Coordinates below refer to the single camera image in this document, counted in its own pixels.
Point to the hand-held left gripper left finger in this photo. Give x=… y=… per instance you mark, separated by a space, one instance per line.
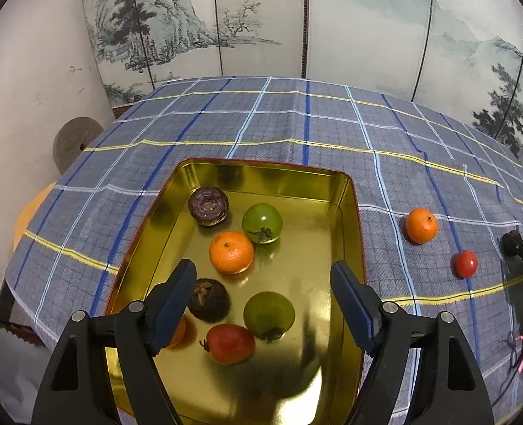
x=175 y=305

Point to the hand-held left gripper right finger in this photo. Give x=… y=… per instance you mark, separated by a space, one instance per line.
x=352 y=307

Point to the orange mandarin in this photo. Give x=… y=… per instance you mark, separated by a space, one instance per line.
x=421 y=225
x=178 y=332
x=231 y=252

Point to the dark brown pear-shaped fruit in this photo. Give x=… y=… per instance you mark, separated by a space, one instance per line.
x=210 y=301

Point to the red tomato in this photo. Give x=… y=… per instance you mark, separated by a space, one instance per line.
x=466 y=264
x=230 y=343

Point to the red and gold tin box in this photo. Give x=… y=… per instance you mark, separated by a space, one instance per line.
x=301 y=252

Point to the green tomato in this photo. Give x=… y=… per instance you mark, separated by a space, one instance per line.
x=262 y=222
x=269 y=314

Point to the dark wrinkled round fruit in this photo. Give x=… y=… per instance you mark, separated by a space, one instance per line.
x=208 y=205

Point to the orange sheet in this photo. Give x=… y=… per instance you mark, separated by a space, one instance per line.
x=29 y=217

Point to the round stone disc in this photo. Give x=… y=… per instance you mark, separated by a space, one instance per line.
x=73 y=141

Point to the blue plaid cloth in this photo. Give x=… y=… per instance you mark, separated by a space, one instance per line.
x=288 y=119

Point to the painted folding screen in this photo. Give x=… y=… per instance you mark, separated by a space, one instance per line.
x=367 y=22

